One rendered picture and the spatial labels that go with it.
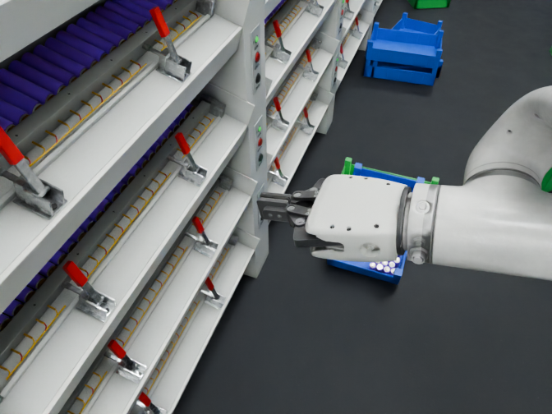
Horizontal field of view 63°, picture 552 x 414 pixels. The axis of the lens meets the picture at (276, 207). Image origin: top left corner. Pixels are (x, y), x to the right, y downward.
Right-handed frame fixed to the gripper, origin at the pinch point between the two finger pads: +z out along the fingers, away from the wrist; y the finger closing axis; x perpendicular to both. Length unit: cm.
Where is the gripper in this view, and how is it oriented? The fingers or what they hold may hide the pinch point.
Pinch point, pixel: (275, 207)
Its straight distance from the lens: 54.8
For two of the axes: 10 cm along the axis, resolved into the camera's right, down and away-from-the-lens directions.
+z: -9.2, -1.0, 3.8
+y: 3.5, -6.8, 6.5
